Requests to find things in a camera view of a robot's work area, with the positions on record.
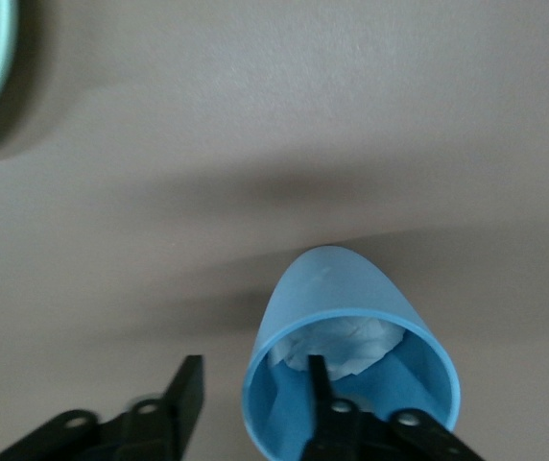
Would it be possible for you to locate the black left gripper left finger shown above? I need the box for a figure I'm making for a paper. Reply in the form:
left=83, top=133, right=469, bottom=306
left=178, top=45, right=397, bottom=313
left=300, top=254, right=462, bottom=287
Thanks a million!
left=0, top=353, right=206, bottom=461

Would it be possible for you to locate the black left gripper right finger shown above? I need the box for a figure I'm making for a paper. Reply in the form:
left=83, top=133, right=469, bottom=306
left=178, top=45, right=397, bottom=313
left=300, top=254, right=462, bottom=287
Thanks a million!
left=300, top=353, right=487, bottom=461

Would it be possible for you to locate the blue cup holding paper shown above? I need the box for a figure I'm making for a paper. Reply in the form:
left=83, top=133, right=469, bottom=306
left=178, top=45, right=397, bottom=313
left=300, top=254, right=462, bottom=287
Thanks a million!
left=240, top=244, right=462, bottom=461

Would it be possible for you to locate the white crumpled paper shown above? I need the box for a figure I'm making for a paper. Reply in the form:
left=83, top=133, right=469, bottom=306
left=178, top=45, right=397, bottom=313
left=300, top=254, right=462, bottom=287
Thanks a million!
left=269, top=314, right=406, bottom=380

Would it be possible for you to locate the brown table cover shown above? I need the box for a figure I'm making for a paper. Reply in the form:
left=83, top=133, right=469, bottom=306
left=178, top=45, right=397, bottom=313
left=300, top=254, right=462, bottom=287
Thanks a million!
left=0, top=0, right=549, bottom=461

